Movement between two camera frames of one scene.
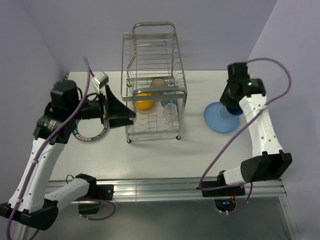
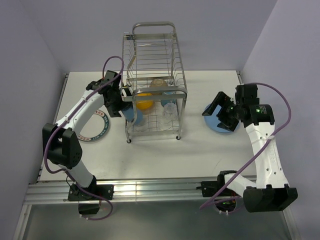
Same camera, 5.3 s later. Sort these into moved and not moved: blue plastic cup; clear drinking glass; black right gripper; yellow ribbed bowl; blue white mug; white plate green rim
Moved: black right gripper; blue plastic cup
Not moved: white plate green rim; yellow ribbed bowl; clear drinking glass; blue white mug
